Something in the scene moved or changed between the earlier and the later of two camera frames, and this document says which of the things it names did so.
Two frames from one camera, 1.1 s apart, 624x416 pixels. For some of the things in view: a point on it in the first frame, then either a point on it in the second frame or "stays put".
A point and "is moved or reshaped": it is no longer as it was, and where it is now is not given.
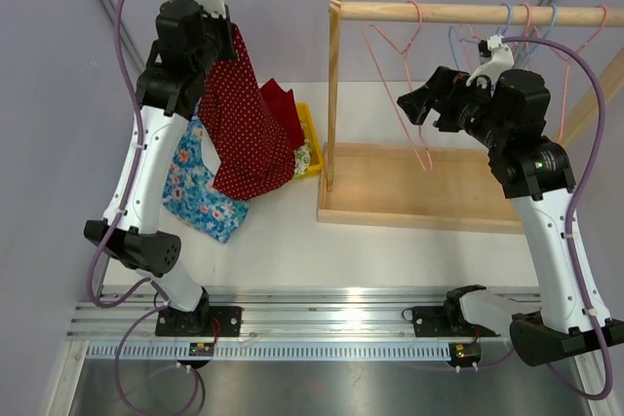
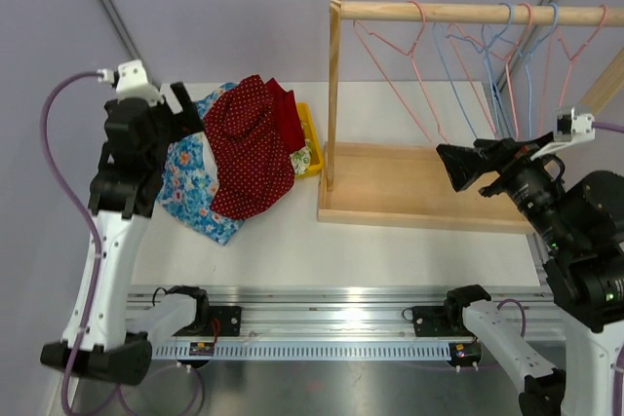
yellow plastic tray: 310,135 stays put
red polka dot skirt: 256,158 is moved or reshaped
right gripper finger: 416,104 -> 466,165
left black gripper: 223,24 -> 187,122
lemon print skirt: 302,159 stays put
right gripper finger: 447,79 -> 510,146
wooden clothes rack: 436,187 stays put
